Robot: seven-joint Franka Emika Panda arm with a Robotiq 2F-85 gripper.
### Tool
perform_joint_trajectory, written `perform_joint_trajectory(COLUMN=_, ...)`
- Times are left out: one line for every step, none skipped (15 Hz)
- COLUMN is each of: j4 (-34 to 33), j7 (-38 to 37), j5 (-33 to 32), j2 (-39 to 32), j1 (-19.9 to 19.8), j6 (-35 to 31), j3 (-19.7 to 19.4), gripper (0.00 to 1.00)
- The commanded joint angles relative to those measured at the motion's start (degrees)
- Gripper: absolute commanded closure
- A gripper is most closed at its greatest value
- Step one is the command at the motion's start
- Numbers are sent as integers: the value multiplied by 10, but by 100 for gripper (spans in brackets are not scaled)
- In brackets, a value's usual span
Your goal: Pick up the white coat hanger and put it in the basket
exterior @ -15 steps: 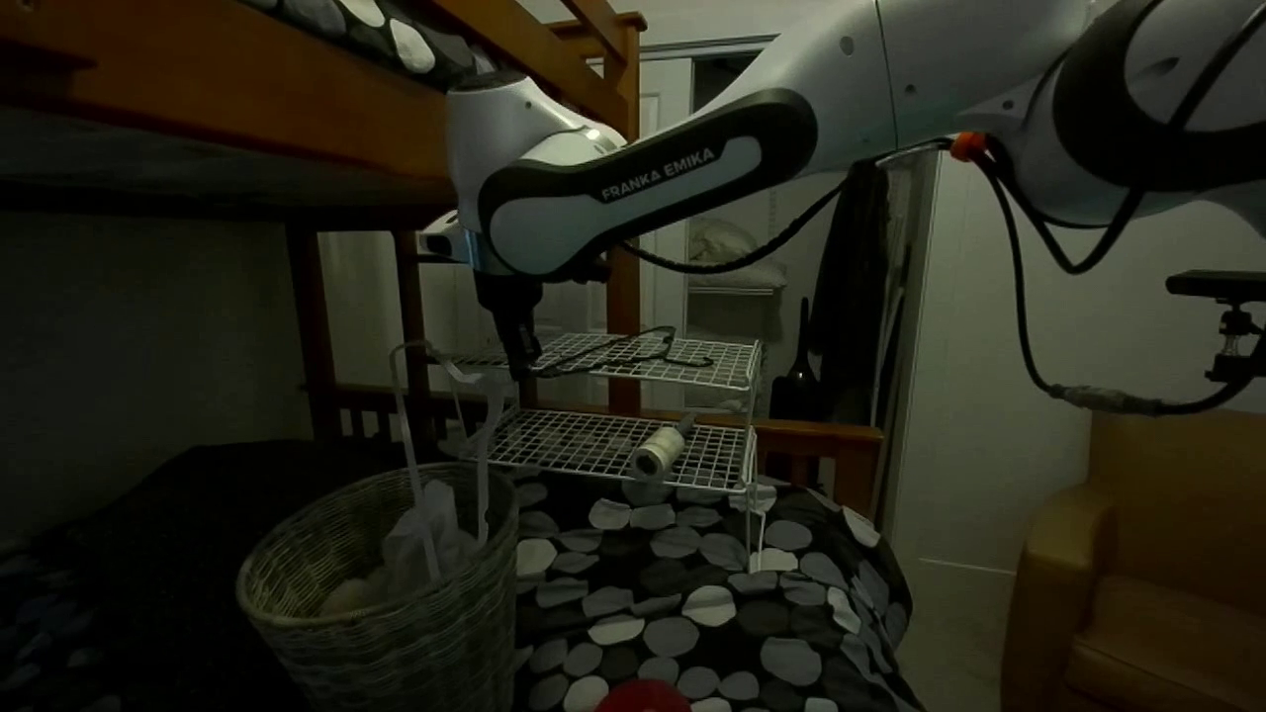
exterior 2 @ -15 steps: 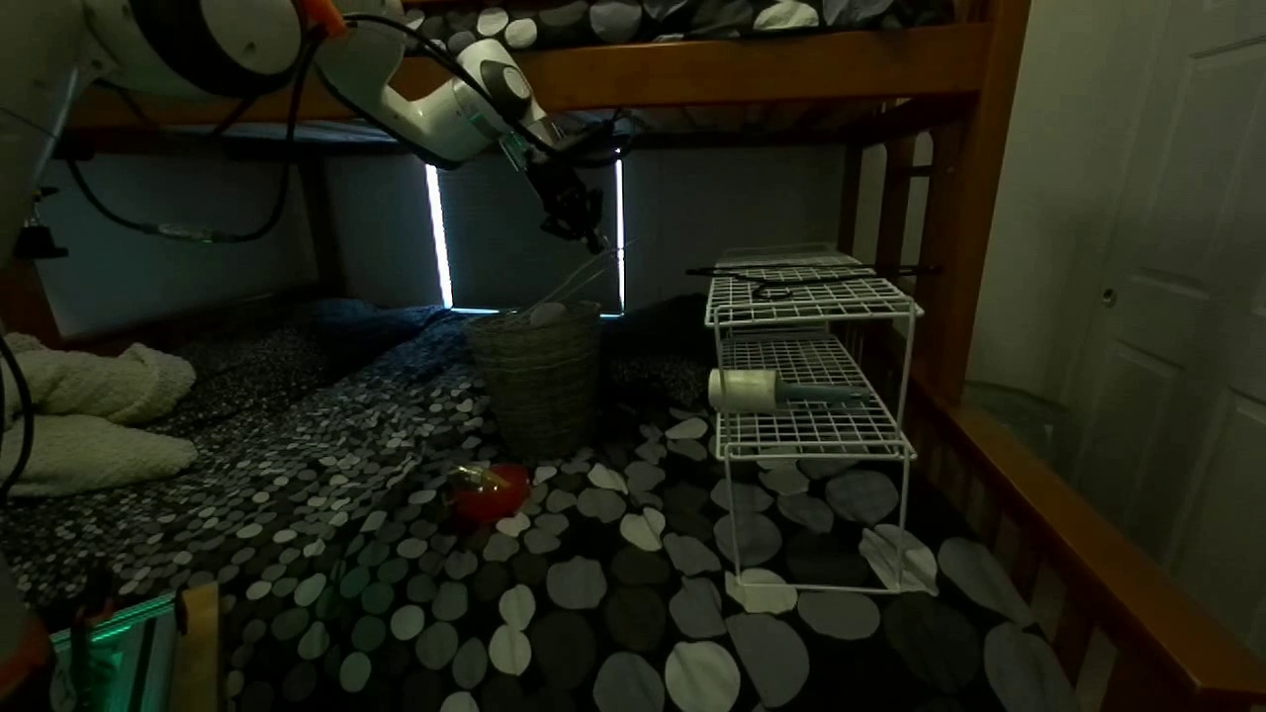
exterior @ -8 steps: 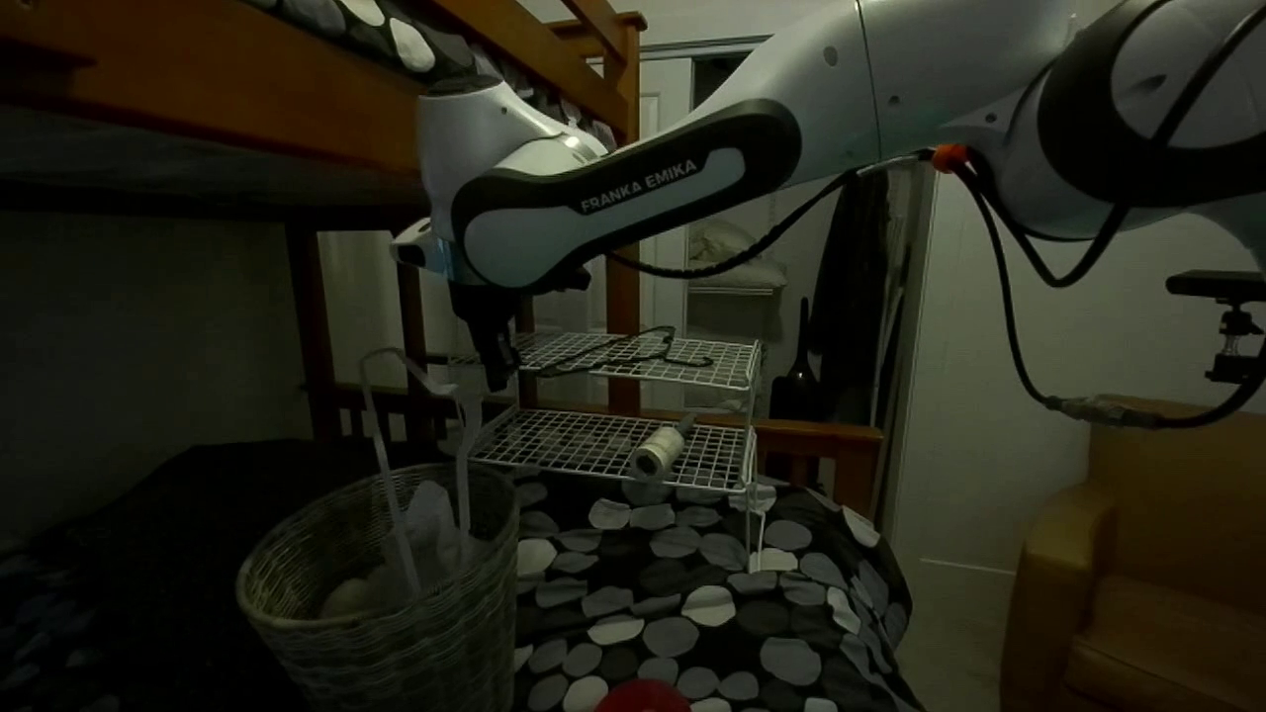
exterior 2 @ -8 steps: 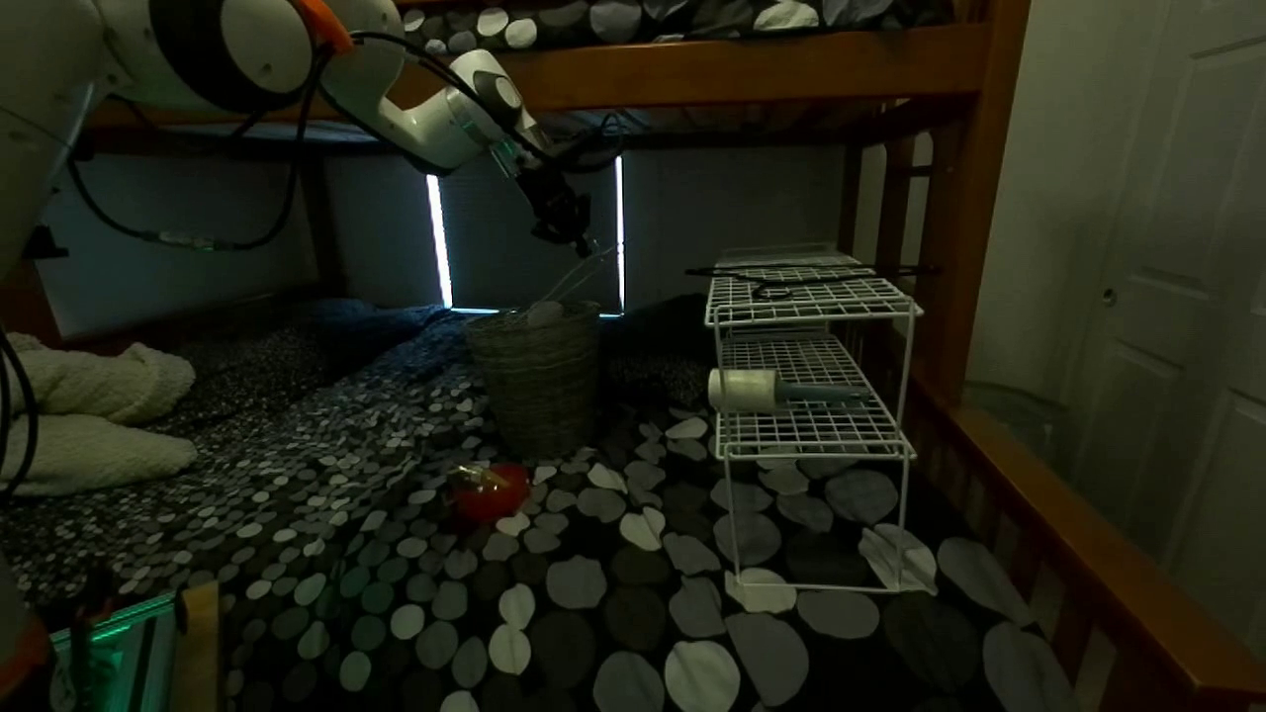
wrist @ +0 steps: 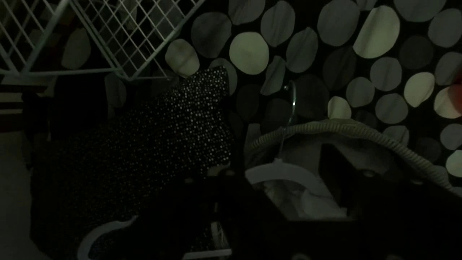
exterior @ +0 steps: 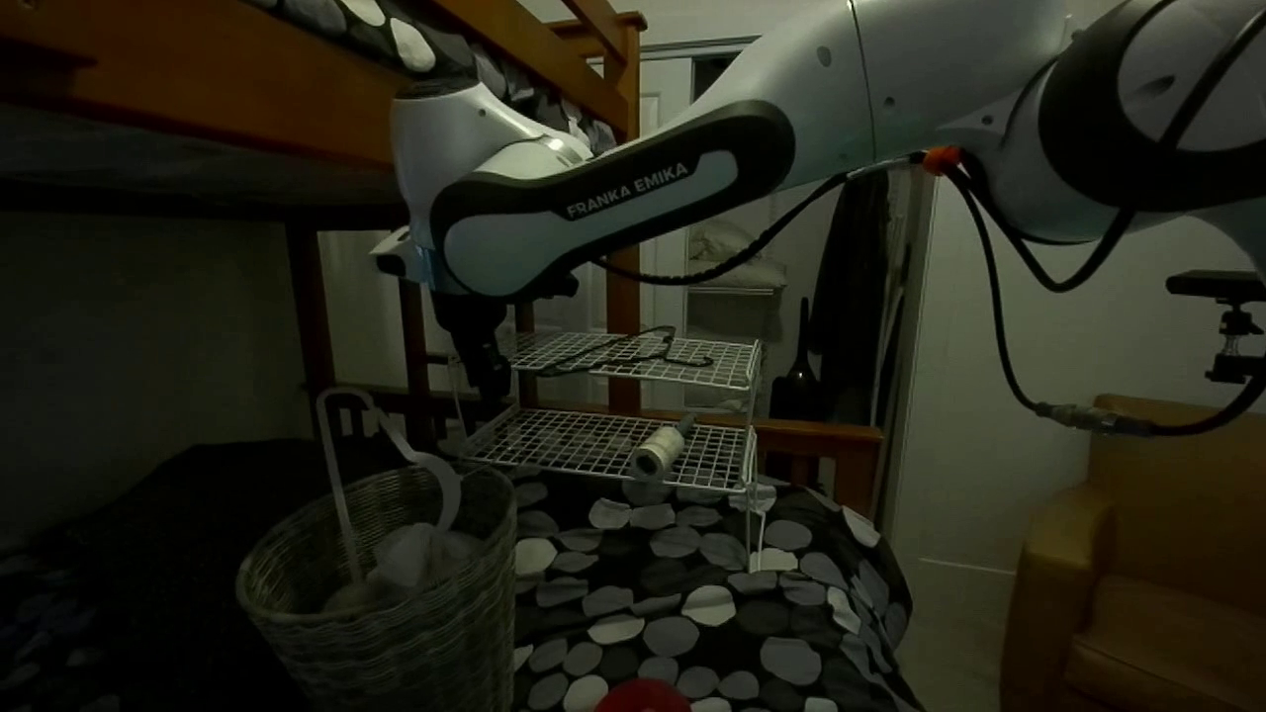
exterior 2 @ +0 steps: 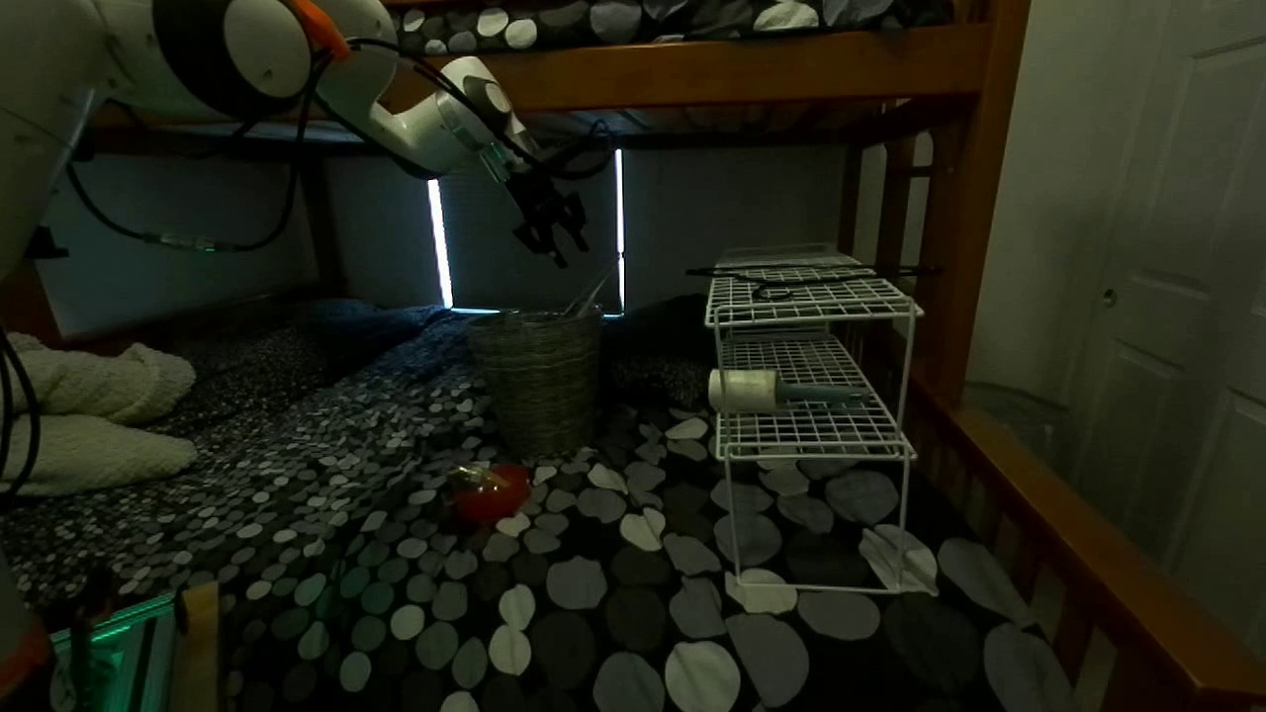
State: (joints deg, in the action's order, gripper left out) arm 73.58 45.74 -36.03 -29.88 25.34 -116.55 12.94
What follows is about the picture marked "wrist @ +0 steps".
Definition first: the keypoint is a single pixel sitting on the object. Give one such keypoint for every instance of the woven wicker basket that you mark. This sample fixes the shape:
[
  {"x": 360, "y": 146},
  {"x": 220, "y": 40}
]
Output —
[{"x": 337, "y": 125}]

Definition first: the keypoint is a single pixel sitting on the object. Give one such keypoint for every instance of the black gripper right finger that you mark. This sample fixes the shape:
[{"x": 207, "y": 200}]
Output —
[{"x": 409, "y": 225}]

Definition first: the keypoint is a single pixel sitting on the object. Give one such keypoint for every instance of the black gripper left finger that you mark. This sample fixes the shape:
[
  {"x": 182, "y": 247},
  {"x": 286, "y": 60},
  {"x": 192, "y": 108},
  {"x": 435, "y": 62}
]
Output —
[{"x": 211, "y": 221}]

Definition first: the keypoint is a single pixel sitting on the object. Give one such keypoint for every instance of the black small-dotted blanket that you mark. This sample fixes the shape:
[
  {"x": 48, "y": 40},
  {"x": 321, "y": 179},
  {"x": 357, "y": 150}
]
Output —
[{"x": 159, "y": 134}]

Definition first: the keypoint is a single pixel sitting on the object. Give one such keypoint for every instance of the black large-dotted bedspread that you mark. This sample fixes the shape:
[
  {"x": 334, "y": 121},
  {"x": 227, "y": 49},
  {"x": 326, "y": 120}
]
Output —
[{"x": 380, "y": 30}]

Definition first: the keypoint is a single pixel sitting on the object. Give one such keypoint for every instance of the white coat hanger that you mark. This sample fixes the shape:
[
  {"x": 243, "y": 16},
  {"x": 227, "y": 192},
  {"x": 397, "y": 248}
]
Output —
[{"x": 289, "y": 173}]

